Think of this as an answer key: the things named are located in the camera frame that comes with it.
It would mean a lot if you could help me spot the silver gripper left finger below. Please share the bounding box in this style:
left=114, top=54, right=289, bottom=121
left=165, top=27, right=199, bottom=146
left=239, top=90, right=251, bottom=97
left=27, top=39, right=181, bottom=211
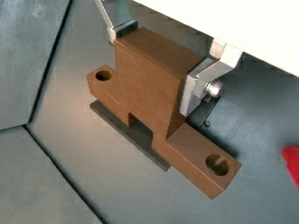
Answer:
left=95, top=0, right=138, bottom=44

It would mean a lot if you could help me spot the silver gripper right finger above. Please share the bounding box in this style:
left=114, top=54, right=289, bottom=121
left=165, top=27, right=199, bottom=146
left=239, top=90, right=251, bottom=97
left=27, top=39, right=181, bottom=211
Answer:
left=179, top=38, right=243, bottom=116

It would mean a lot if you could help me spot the brown T-shaped block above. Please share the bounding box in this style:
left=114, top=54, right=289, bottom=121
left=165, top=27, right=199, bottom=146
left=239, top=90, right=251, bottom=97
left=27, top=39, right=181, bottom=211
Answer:
left=87, top=28, right=241, bottom=199

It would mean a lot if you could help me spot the red cylindrical peg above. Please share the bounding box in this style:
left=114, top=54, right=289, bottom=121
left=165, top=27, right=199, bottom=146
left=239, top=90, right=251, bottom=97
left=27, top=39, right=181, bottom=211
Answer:
left=282, top=145, right=299, bottom=189

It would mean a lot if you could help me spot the black angle bracket fixture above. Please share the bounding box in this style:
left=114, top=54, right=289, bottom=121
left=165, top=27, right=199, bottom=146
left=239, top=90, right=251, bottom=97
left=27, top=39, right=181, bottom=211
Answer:
left=90, top=101, right=171, bottom=172

